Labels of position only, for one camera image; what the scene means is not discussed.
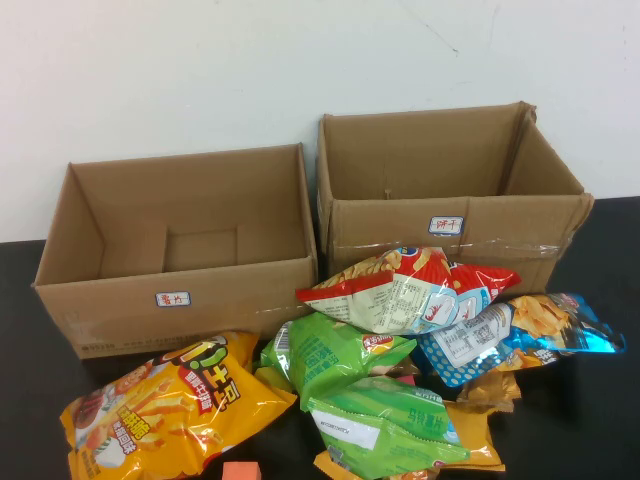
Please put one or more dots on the yellow fries snack bag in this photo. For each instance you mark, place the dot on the yellow fries snack bag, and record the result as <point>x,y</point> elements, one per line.
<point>150,410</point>

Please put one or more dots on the orange snack bag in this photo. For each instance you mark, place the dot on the orange snack bag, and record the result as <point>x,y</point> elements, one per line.
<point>475,435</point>

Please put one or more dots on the small orange snack packet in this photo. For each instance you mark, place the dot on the small orange snack packet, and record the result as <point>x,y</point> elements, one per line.
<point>325,467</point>

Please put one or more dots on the small brown snack packet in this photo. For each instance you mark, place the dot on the small brown snack packet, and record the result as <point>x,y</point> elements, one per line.
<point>495,390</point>

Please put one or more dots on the red shrimp chips bag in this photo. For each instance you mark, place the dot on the red shrimp chips bag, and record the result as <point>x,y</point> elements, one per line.
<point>380,300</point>

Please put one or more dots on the green Lay's chips bag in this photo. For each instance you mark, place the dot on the green Lay's chips bag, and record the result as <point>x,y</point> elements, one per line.
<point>325,360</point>

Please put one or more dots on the tall taped cardboard box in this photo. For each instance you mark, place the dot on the tall taped cardboard box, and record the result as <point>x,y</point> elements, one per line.
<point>400,150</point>

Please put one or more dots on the white label on tall box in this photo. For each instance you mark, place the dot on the white label on tall box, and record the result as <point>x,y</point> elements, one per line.
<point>446,225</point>

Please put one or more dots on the white label on low box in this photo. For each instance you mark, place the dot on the white label on low box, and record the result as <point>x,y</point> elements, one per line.
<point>173,299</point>

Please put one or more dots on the red foam block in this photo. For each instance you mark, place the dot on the red foam block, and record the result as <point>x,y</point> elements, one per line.
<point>407,380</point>

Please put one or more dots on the blue potato chips bag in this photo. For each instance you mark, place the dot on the blue potato chips bag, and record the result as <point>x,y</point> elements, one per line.
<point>465,345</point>

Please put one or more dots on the green bag with white sticker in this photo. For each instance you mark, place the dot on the green bag with white sticker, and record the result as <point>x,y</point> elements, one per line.
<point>400,425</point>

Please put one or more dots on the wide low cardboard box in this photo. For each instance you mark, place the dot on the wide low cardboard box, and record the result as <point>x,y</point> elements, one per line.
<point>125,320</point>

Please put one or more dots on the orange foam cube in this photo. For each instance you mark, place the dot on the orange foam cube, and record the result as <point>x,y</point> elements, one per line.
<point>241,471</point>

